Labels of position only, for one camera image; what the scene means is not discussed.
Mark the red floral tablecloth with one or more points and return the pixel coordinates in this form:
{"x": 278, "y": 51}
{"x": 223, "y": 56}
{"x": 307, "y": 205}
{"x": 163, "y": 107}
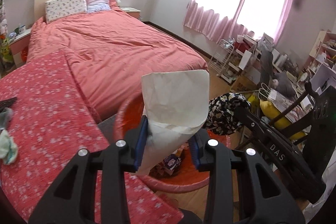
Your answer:
{"x": 52, "y": 121}

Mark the pink right nightstand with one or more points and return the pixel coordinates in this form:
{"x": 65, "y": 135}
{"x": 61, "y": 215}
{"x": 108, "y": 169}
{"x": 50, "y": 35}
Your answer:
{"x": 132, "y": 12}

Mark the cardboard box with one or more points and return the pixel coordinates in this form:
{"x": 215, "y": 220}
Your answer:
{"x": 243, "y": 85}

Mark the yellow bag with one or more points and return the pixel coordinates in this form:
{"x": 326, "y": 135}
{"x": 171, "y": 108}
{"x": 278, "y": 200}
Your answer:
{"x": 271, "y": 109}

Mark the black comb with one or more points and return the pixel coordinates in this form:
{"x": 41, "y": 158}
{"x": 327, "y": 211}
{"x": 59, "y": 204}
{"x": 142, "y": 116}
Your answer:
{"x": 8, "y": 102}

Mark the bed with coral duvet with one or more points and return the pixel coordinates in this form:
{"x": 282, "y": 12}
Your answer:
{"x": 108, "y": 52}

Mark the pink nightstand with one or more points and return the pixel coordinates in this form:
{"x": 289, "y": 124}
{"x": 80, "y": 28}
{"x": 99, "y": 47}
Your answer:
{"x": 19, "y": 48}
{"x": 132, "y": 12}

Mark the pink left nightstand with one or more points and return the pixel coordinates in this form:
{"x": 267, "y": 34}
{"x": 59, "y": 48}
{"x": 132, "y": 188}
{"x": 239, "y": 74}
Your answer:
{"x": 19, "y": 48}

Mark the plush toy column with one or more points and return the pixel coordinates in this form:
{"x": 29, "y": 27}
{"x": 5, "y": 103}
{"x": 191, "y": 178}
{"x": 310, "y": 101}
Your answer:
{"x": 7, "y": 60}

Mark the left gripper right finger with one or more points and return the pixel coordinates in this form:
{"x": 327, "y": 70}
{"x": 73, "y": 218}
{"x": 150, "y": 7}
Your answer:
{"x": 263, "y": 197}

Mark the orange plastic laundry basket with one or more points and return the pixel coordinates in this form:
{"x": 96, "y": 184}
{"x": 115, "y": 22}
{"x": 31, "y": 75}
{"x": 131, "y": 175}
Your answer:
{"x": 176, "y": 173}

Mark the black floral cloth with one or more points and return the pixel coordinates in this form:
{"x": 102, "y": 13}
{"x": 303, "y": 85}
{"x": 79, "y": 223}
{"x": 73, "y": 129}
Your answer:
{"x": 224, "y": 113}

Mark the mint green sock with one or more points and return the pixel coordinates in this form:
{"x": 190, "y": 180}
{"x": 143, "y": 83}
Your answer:
{"x": 8, "y": 148}

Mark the white floral pillow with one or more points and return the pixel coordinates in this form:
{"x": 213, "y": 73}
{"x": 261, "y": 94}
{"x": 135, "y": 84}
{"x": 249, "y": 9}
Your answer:
{"x": 57, "y": 9}

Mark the dark wooden chair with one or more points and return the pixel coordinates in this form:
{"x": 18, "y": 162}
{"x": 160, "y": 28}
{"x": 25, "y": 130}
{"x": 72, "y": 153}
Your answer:
{"x": 310, "y": 115}

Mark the pink striped pillow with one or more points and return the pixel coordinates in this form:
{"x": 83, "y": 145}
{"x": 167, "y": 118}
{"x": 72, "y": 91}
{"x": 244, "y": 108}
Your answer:
{"x": 97, "y": 5}

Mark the white paper bag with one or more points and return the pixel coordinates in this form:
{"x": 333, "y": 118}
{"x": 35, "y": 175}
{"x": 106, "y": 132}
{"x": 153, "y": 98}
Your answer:
{"x": 176, "y": 105}

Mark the grey sock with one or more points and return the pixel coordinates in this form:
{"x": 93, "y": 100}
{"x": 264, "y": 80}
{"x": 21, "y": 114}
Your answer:
{"x": 5, "y": 117}

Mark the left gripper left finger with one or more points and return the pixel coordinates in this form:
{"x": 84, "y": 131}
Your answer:
{"x": 71, "y": 196}

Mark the white wire rack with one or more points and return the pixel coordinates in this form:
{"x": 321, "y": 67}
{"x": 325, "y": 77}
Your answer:
{"x": 225, "y": 61}

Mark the cluttered desk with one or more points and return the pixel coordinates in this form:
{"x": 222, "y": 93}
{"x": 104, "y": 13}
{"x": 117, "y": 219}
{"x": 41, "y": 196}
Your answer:
{"x": 272, "y": 64}

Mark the white bookshelf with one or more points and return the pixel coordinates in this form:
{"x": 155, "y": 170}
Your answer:
{"x": 320, "y": 64}

